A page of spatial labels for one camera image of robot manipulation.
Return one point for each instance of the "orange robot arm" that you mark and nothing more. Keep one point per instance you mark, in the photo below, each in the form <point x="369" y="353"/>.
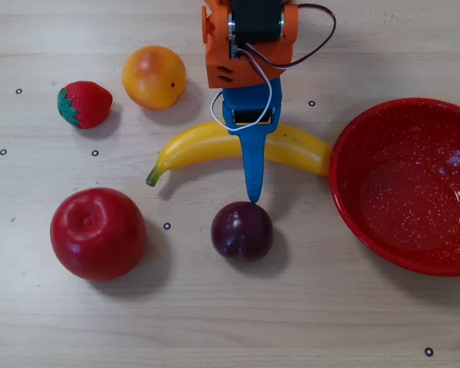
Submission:
<point x="218" y="57"/>

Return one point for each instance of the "red plastic strawberry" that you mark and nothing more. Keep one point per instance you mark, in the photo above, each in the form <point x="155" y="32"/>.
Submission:
<point x="86" y="103"/>

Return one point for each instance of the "purple plastic plum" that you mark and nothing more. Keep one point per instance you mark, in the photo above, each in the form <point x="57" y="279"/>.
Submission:
<point x="241" y="234"/>

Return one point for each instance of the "yellow plastic banana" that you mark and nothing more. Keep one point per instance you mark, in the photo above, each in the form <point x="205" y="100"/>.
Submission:
<point x="199" y="147"/>

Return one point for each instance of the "red speckled bowl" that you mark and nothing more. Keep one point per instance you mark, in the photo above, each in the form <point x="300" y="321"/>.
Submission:
<point x="406" y="199"/>

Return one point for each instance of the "orange yellow plastic peach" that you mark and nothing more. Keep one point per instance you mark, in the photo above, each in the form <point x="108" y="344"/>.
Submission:
<point x="153" y="78"/>

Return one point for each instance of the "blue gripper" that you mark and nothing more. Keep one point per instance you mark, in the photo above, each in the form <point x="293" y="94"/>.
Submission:
<point x="251" y="100"/>

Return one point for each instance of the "red plastic apple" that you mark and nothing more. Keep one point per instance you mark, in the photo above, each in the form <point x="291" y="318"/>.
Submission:
<point x="97" y="237"/>

